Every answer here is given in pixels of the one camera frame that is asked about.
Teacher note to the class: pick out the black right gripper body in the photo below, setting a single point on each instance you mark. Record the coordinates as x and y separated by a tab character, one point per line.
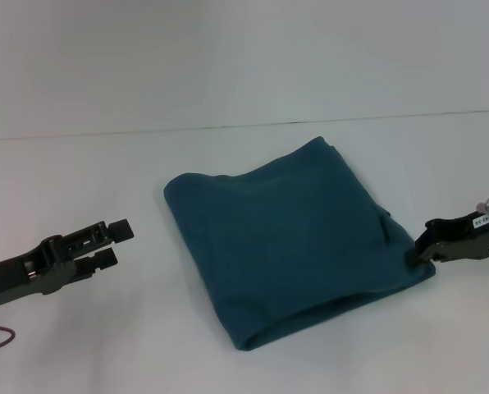
474	242

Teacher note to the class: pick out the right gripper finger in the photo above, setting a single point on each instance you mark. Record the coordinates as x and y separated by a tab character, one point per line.
431	238
416	260

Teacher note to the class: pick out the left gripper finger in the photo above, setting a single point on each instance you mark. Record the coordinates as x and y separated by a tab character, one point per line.
92	238
97	262

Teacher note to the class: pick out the blue shirt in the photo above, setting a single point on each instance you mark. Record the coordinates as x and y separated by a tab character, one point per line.
293	246

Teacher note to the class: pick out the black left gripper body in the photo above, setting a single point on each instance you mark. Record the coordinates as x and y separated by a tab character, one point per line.
15	281

